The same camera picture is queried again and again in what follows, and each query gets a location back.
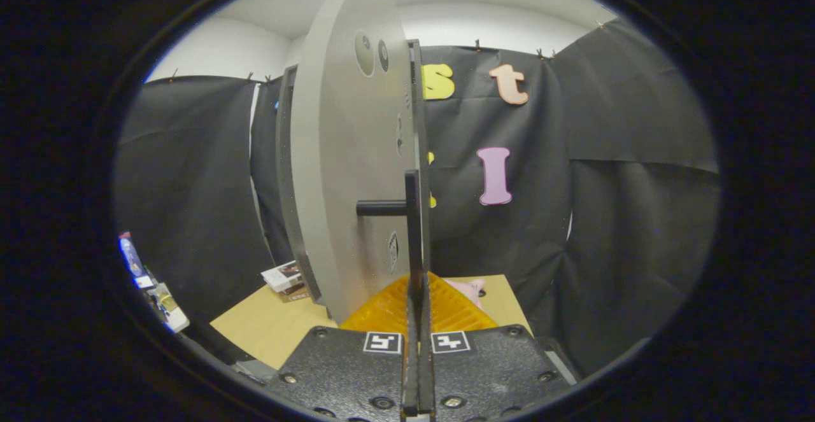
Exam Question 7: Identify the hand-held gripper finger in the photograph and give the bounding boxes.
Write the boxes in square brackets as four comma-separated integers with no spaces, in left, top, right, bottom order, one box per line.
[266,273,420,422]
[419,272,572,422]

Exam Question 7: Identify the light grey shoe cabinet door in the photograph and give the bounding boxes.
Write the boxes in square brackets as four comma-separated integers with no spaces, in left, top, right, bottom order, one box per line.
[290,0,432,324]

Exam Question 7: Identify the green and pink plush toy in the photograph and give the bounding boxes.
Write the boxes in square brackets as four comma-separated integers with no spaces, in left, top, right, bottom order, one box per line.
[443,277,486,311]

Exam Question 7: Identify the brown book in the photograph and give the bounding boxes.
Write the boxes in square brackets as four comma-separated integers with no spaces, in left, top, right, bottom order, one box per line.
[278,282,313,304]

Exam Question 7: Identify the white cover book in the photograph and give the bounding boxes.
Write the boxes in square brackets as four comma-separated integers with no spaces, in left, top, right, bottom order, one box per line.
[260,260,304,293]

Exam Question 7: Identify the white and gold box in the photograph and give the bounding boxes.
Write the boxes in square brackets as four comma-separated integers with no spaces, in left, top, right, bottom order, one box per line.
[148,282,190,334]

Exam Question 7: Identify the blue printed packet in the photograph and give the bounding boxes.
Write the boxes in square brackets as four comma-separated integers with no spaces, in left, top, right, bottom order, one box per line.
[118,231,157,290]

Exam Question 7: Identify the black backdrop cloth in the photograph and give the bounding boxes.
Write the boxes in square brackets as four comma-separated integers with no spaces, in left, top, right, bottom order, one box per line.
[113,18,721,378]

